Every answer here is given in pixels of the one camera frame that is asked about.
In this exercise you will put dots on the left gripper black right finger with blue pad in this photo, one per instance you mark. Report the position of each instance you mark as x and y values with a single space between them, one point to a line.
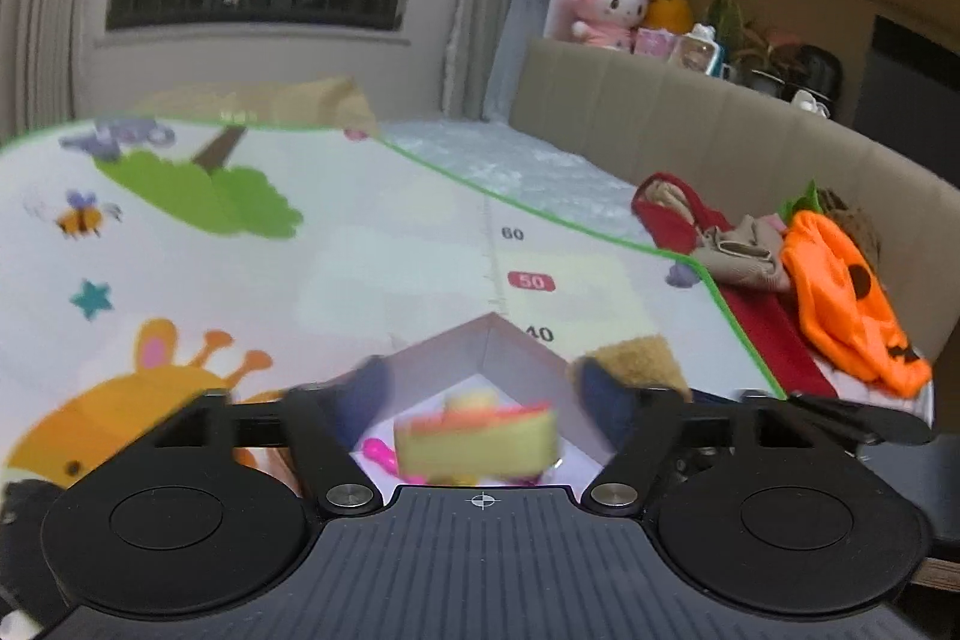
640 425

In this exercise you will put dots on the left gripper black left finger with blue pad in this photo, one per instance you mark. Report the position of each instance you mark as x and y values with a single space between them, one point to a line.
322 424

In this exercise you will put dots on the pink plastic strainer scoop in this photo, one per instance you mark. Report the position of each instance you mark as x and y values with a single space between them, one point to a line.
379 453

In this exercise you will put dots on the yellow sponge cake toy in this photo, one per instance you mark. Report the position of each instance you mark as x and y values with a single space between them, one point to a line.
474 437

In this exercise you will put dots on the brown plush toy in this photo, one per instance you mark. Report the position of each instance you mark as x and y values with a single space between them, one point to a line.
643 362

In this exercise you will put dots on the pink cardboard box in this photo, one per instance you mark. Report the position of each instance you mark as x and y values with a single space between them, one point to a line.
488 353

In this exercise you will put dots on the red cloth garment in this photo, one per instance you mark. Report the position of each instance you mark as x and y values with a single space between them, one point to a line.
675 216

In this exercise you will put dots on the beige cloth bundle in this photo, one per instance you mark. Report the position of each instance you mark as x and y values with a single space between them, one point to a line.
748 255

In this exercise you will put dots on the orange pumpkin costume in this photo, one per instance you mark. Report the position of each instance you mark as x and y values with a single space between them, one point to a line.
844 311

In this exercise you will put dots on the colourful cartoon play mat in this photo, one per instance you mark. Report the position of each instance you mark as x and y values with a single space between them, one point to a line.
250 260

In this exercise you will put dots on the white quilted mattress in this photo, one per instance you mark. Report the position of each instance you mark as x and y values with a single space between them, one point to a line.
525 169

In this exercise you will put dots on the beige padded headboard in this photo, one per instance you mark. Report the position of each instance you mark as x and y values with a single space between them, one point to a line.
746 154

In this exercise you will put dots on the white baby bottle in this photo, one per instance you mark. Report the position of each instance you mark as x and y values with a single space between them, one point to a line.
697 50

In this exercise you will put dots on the yellow chick plush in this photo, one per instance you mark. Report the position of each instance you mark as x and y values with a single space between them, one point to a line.
675 16

